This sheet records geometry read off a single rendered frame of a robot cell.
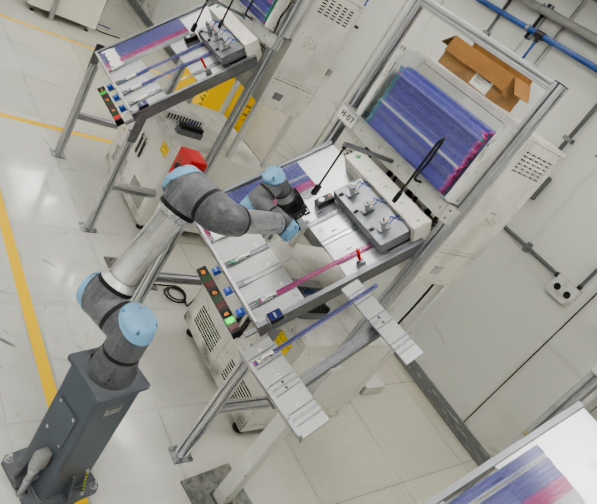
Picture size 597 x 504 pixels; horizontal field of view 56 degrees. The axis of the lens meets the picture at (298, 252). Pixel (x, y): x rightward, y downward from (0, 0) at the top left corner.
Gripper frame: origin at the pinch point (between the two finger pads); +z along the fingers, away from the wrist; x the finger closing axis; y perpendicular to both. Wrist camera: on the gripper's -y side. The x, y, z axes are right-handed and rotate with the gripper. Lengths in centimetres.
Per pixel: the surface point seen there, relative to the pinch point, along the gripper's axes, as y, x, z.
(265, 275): -20.4, -12.3, -3.9
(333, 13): 85, 113, 9
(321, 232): 7.1, -5.8, 2.6
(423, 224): 38.7, -29.7, 1.9
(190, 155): -19, 73, 1
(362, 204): 26.4, -7.0, 1.1
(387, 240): 24.3, -27.4, 0.5
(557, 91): 92, -35, -29
